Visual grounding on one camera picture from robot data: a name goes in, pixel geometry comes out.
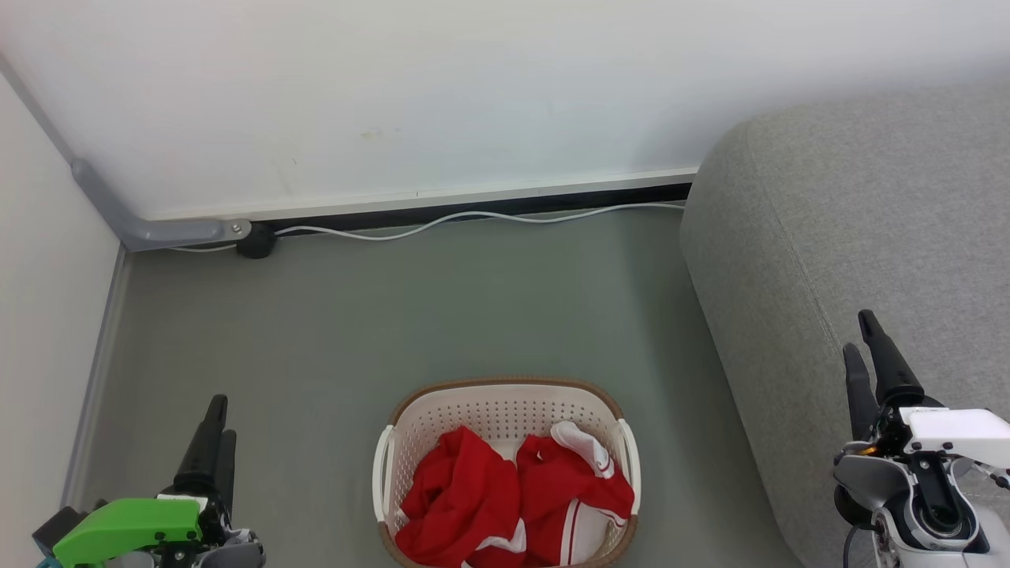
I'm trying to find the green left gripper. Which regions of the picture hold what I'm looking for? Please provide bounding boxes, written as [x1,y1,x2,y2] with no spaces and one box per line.
[52,394,238,568]

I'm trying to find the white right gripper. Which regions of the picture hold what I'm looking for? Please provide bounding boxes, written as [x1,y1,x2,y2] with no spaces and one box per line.
[842,309,1010,474]

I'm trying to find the red shorts with white stripe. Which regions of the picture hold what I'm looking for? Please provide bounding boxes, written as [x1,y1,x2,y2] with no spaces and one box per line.
[395,426,528,568]

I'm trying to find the red shirt with white cuffs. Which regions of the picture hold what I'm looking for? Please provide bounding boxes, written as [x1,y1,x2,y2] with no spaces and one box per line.
[517,420,635,567]

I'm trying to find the grey fabric sofa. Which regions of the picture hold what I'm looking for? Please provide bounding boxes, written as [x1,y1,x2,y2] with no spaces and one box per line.
[680,79,1010,568]

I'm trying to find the black round floor foot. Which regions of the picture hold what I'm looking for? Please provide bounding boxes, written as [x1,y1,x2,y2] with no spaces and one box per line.
[236,223,278,260]

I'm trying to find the white perforated laundry basket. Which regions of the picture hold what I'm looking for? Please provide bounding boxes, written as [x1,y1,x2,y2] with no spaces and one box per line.
[372,376,642,568]

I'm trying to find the grey wall corner conduit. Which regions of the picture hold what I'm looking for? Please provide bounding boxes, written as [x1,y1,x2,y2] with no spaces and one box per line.
[0,54,253,252]

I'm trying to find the white floor cable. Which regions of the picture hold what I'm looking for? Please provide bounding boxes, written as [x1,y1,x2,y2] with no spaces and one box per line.
[170,202,686,253]

